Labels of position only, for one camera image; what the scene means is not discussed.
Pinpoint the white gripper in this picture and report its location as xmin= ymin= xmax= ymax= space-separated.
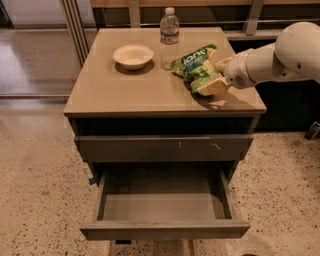
xmin=197 ymin=49 xmax=257 ymax=96

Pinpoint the green rice chip bag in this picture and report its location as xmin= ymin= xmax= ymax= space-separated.
xmin=171 ymin=44 xmax=223 ymax=93

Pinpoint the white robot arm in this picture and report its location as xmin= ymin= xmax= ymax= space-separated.
xmin=197 ymin=22 xmax=320 ymax=96

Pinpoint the grey drawer cabinet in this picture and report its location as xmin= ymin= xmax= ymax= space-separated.
xmin=63 ymin=27 xmax=267 ymax=256

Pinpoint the closed grey top drawer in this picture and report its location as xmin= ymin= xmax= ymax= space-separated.
xmin=74 ymin=134 xmax=253 ymax=163

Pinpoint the open middle drawer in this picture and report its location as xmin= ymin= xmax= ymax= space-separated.
xmin=80 ymin=168 xmax=250 ymax=240

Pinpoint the clear plastic water bottle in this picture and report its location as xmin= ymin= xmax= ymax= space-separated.
xmin=160 ymin=7 xmax=179 ymax=70

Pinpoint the white bowl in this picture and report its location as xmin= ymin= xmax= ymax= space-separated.
xmin=113 ymin=45 xmax=154 ymax=70

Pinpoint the dark object on floor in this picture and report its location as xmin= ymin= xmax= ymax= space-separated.
xmin=304 ymin=121 xmax=320 ymax=140

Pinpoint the blue tape piece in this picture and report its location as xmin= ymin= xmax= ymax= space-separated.
xmin=88 ymin=178 xmax=96 ymax=185

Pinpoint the metal railing frame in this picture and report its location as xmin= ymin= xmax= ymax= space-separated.
xmin=59 ymin=0 xmax=320 ymax=62

